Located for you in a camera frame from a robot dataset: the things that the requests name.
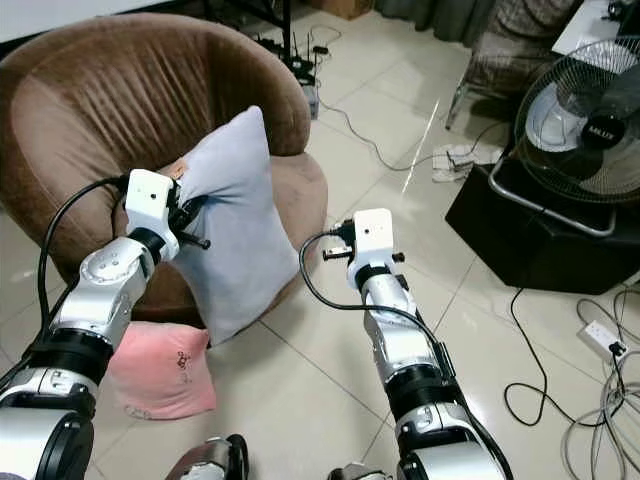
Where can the grey pillow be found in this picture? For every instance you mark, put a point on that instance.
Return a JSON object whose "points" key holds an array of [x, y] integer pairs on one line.
{"points": [[250, 240]]}

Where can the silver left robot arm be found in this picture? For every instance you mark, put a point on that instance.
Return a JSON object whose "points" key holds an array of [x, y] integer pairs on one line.
{"points": [[105, 290]]}

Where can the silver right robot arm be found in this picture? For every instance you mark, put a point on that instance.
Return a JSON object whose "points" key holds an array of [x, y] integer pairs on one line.
{"points": [[405, 345]]}

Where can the brown round sofa chair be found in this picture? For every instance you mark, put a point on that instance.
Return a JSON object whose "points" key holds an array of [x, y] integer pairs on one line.
{"points": [[120, 100]]}

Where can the crumpled white floor cloth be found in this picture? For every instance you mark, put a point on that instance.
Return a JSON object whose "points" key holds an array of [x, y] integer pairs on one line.
{"points": [[460, 160]]}

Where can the pink pillow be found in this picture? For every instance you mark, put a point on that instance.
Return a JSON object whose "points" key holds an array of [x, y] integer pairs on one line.
{"points": [[160, 370]]}

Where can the black floor fan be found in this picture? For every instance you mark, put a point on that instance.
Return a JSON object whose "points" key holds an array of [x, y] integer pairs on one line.
{"points": [[590, 120]]}

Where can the black wifi router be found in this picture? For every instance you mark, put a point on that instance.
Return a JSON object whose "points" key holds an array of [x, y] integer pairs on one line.
{"points": [[300, 65]]}

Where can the white table with black legs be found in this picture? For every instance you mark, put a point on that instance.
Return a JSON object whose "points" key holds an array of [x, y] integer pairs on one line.
{"points": [[80, 12]]}

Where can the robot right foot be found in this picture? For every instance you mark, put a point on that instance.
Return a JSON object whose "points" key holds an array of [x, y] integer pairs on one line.
{"points": [[360, 472]]}

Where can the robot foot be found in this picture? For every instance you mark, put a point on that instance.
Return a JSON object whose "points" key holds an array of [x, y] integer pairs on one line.
{"points": [[210, 458], [360, 472]]}

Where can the brown cardboard box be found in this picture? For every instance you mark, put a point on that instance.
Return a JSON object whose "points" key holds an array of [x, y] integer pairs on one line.
{"points": [[342, 7]]}

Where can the grey curtain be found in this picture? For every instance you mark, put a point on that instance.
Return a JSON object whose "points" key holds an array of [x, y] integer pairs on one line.
{"points": [[435, 15]]}

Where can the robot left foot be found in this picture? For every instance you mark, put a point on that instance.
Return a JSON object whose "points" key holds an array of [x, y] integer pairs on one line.
{"points": [[210, 458]]}

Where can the covered chair with clear legs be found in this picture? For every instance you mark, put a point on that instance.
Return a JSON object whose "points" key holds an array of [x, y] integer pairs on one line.
{"points": [[510, 50]]}

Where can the white power strip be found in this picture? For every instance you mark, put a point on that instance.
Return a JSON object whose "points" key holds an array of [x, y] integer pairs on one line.
{"points": [[602, 340]]}

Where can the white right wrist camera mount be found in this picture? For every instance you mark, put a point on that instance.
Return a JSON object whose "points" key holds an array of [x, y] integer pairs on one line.
{"points": [[372, 232]]}

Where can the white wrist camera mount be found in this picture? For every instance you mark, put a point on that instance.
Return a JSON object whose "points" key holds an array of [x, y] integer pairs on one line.
{"points": [[372, 232], [148, 198]]}

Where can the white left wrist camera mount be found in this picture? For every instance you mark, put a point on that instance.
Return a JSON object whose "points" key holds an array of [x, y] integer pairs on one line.
{"points": [[148, 198]]}

